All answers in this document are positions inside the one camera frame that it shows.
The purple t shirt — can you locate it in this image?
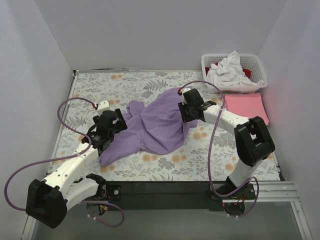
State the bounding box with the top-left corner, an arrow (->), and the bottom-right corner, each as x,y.
99,88 -> 198,167

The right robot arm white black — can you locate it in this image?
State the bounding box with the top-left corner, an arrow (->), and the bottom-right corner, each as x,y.
177,88 -> 275,199

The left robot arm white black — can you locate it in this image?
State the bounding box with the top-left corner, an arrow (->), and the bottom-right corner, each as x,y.
25,109 -> 127,229

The floral patterned table mat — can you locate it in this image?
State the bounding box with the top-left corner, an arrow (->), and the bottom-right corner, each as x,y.
49,71 -> 285,182

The white crumpled t shirt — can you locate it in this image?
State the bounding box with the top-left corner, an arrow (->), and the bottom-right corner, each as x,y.
207,50 -> 265,88

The folded pink t shirt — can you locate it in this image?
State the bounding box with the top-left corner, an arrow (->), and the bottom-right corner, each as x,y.
225,93 -> 270,126

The red t shirt in basket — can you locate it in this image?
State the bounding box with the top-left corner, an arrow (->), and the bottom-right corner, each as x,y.
204,67 -> 251,79

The white plastic laundry basket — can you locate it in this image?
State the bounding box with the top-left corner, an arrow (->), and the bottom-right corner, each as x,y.
201,54 -> 268,93

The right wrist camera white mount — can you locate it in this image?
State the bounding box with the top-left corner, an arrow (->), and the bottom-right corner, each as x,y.
177,87 -> 191,105

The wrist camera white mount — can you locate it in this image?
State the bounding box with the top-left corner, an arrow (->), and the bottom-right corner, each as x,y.
177,87 -> 191,105
92,100 -> 111,116

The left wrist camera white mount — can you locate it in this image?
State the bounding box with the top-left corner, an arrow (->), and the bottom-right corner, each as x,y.
92,100 -> 111,116

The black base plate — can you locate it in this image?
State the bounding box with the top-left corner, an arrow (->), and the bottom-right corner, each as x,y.
87,181 -> 256,212

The aluminium rail frame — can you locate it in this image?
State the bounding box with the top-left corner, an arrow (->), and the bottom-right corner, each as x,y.
22,181 -> 312,240

